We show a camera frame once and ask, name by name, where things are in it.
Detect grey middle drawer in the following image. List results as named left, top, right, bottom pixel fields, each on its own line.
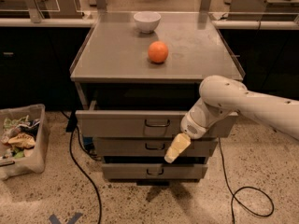
left=93, top=137, right=217, bottom=157

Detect orange fruit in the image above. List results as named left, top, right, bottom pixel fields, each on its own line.
left=148, top=41, right=168, bottom=63

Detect black floor cable left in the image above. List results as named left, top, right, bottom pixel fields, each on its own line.
left=61, top=110, right=104, bottom=224

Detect grey bottom drawer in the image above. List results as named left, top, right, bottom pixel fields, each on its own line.
left=102, top=163, right=207, bottom=180

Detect blue tape cross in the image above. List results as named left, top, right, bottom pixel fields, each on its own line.
left=48, top=212, right=84, bottom=224

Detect grey metal cabinet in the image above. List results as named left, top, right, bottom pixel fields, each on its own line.
left=71, top=12, right=245, bottom=181

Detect white bowl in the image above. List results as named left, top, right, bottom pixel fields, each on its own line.
left=134, top=11, right=161, bottom=34

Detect grey drawer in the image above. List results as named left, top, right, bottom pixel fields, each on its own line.
left=102, top=163, right=207, bottom=180
left=75, top=109, right=239, bottom=139
left=93, top=137, right=217, bottom=157

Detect black floor cable right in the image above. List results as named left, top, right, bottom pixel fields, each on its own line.
left=217, top=137, right=276, bottom=224

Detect clear plastic bin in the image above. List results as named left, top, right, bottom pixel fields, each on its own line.
left=0, top=104, right=50, bottom=180

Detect snack bags in bin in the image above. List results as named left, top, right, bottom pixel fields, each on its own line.
left=0, top=116, right=40, bottom=160

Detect grey top drawer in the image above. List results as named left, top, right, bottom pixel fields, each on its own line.
left=75, top=109, right=239, bottom=139

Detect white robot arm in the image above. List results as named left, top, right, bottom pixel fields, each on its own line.
left=164, top=76, right=299, bottom=163

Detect black floor cable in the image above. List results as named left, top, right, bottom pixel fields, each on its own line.
left=217, top=137, right=276, bottom=224
left=61, top=110, right=104, bottom=224

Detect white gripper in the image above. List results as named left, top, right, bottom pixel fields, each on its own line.
left=164, top=110, right=210, bottom=163

